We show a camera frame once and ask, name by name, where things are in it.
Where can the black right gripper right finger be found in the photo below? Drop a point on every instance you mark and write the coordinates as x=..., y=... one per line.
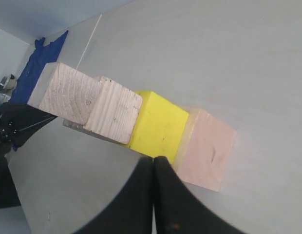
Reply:
x=177, y=210

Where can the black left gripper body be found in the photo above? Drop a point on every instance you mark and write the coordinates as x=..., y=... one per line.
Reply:
x=18, y=122

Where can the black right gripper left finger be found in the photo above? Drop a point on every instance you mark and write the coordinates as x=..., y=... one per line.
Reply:
x=130, y=212

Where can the small natural wooden cube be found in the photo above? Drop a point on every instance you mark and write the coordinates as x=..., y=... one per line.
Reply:
x=65, y=92

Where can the large natural wooden cube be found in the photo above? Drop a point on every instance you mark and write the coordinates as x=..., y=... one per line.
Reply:
x=204, y=150

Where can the yellow painted wooden cube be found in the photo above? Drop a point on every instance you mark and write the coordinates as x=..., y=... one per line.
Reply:
x=159, y=127

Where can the medium natural wooden cube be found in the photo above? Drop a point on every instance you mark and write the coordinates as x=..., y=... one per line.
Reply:
x=114, y=114

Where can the metal bowl on table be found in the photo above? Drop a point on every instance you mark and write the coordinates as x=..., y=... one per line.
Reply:
x=8, y=83

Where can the blue cloth on table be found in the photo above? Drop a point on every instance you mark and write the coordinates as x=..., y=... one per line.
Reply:
x=33, y=68

